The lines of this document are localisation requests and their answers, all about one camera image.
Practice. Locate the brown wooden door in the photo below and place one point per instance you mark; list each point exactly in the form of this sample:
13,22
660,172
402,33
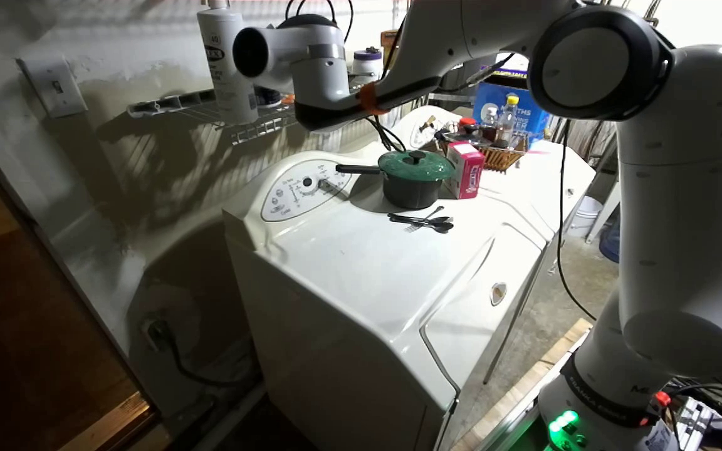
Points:
18,334

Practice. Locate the tall white bottle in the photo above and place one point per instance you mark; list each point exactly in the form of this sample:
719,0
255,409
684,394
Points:
215,77

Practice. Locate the red candy box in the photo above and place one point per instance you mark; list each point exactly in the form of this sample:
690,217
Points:
468,172

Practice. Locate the wicker basket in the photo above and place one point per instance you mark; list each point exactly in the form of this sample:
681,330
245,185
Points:
507,159

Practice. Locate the white light switch plate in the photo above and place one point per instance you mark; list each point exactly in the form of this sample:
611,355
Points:
53,86

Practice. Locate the blue cardboard box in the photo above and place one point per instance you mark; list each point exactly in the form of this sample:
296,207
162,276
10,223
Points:
488,102

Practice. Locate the yellow capped bottle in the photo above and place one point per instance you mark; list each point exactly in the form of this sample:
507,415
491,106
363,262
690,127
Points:
507,122

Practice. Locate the white washing machine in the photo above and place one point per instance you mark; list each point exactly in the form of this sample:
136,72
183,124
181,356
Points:
363,276

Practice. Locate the red capped bottle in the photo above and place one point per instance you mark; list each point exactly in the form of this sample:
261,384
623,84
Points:
468,127

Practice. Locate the white jar blue lid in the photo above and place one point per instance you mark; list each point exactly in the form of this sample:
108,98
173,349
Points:
366,67

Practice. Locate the wooden floor board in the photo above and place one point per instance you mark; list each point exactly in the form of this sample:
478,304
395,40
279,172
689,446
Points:
521,384

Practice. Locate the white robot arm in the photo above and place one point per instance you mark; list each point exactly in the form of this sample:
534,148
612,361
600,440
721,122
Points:
689,210

